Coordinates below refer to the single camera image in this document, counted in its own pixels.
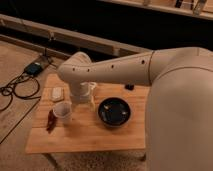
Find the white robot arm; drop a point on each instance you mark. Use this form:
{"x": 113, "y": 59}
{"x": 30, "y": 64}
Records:
{"x": 179, "y": 106}

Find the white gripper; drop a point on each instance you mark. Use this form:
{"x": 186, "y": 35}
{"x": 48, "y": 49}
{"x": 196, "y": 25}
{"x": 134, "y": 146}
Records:
{"x": 82, "y": 94}

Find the black power adapter box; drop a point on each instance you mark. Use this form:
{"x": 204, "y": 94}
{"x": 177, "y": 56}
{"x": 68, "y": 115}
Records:
{"x": 33, "y": 69}

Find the white plastic cup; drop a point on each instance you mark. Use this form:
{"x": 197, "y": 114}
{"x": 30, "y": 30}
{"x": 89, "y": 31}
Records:
{"x": 63, "y": 110}

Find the white sponge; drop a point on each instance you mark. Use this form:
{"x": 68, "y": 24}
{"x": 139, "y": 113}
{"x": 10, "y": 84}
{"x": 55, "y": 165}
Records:
{"x": 57, "y": 94}

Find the small black device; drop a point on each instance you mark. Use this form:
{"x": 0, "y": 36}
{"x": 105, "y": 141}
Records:
{"x": 129, "y": 87}

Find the dark red chili pepper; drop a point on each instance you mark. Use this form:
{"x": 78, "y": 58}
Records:
{"x": 51, "y": 121}

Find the wooden shelf rail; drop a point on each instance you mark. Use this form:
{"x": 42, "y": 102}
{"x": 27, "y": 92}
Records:
{"x": 70, "y": 37}

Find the wooden table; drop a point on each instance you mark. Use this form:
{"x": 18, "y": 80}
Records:
{"x": 86, "y": 132}

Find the dark ceramic bowl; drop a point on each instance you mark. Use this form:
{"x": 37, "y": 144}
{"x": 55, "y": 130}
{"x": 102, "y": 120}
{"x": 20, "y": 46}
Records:
{"x": 114, "y": 111}

